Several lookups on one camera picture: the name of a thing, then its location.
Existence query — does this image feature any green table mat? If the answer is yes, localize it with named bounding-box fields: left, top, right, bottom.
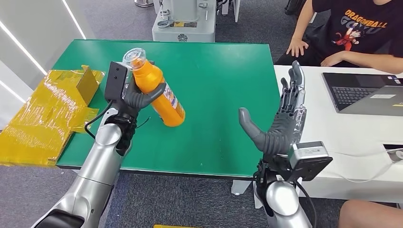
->
left=53, top=38, right=288, bottom=179

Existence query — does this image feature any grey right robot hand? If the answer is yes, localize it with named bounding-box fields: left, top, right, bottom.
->
left=238, top=60, right=307, bottom=156

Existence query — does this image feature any white cable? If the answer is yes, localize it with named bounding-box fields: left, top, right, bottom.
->
left=330, top=150, right=399, bottom=184

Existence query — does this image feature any black object on floor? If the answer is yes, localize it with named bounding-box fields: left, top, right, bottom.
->
left=284, top=0, right=305, bottom=17

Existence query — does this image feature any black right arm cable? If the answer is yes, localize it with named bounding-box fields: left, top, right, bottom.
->
left=294, top=180, right=317, bottom=228

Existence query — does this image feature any black and white device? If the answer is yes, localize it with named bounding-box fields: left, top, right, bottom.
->
left=382, top=144, right=403, bottom=163

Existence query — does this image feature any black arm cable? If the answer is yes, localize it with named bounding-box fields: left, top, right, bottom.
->
left=294, top=180, right=317, bottom=228
left=84, top=100, right=114, bottom=141

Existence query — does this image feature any black laptop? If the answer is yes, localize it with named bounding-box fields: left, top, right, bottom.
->
left=322, top=72, right=403, bottom=117

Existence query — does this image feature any person's left hand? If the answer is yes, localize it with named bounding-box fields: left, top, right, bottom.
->
left=320, top=51, right=345, bottom=67

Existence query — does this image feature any white furniture panel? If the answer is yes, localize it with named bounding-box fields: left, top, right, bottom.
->
left=221, top=0, right=241, bottom=24

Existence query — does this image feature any white machine base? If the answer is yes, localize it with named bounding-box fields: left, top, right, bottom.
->
left=152, top=0, right=217, bottom=43

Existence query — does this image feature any person's right hand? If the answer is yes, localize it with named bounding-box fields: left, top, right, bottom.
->
left=286, top=38, right=309, bottom=58

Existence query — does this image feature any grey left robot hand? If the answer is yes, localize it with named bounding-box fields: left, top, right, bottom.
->
left=121, top=75, right=167, bottom=119

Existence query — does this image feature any person's hand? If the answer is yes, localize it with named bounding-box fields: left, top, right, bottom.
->
left=286, top=38, right=309, bottom=58
left=320, top=51, right=345, bottom=67

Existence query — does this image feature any white table foot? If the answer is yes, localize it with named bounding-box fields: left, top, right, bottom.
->
left=231, top=179, right=252, bottom=196

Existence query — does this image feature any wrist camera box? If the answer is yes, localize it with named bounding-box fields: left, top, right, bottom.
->
left=104, top=61, right=130, bottom=101
left=288, top=141, right=334, bottom=182

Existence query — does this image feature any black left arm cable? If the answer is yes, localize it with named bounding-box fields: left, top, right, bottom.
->
left=84, top=100, right=114, bottom=141

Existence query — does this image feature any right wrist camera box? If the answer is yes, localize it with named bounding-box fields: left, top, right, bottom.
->
left=288, top=141, right=334, bottom=182

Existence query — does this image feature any yellow taped cardboard box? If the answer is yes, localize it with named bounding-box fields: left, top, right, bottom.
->
left=0, top=65, right=106, bottom=167

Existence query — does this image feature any orange juice bottle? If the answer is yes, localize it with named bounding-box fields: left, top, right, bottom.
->
left=122, top=47, right=186, bottom=128

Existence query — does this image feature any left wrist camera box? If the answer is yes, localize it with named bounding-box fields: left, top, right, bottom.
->
left=104, top=61, right=130, bottom=101

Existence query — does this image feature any person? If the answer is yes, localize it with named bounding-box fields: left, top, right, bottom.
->
left=275, top=0, right=403, bottom=75

